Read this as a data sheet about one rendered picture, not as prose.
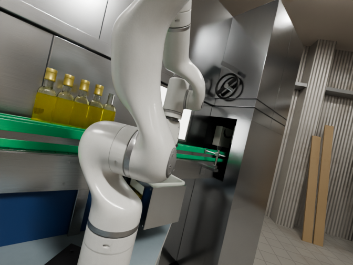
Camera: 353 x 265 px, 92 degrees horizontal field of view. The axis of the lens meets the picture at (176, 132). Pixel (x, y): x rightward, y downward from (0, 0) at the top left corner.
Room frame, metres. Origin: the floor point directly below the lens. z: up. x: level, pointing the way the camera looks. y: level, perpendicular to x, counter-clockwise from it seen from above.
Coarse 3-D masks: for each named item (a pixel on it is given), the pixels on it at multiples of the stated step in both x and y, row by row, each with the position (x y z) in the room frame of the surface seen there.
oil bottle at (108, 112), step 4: (104, 104) 0.78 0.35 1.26; (108, 104) 0.78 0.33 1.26; (104, 108) 0.76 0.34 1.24; (108, 108) 0.77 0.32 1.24; (112, 108) 0.78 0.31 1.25; (104, 112) 0.76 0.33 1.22; (108, 112) 0.77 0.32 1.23; (112, 112) 0.78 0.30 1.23; (104, 116) 0.76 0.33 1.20; (108, 116) 0.77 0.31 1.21; (112, 116) 0.78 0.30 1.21; (100, 120) 0.76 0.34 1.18; (104, 120) 0.76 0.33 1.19; (108, 120) 0.78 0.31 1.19; (112, 120) 0.79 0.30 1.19
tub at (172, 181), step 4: (172, 176) 0.78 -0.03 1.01; (164, 180) 0.81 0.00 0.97; (168, 180) 0.79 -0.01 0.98; (172, 180) 0.77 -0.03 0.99; (176, 180) 0.75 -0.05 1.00; (180, 180) 0.74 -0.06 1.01; (152, 184) 0.62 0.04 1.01; (156, 184) 0.62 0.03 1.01; (160, 184) 0.62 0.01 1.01; (164, 184) 0.64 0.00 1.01; (168, 184) 0.65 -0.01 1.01; (172, 184) 0.66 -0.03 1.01; (176, 184) 0.68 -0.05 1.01; (180, 184) 0.69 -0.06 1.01
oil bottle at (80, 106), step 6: (78, 96) 0.70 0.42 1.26; (78, 102) 0.69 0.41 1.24; (84, 102) 0.70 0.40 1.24; (72, 108) 0.68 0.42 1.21; (78, 108) 0.69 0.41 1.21; (84, 108) 0.71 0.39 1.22; (72, 114) 0.68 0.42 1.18; (78, 114) 0.70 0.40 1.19; (84, 114) 0.71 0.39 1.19; (72, 120) 0.69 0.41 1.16; (78, 120) 0.70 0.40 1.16; (84, 120) 0.71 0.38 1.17; (72, 126) 0.69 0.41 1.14; (78, 126) 0.70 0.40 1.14
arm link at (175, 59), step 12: (168, 36) 0.49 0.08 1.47; (180, 36) 0.49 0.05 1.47; (168, 48) 0.51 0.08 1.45; (180, 48) 0.51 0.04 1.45; (168, 60) 0.54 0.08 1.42; (180, 60) 0.54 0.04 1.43; (180, 72) 0.56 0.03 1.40; (192, 72) 0.57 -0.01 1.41; (192, 84) 0.58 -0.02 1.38; (204, 84) 0.62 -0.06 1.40; (192, 96) 0.64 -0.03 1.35; (204, 96) 0.65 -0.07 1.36; (192, 108) 0.66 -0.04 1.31
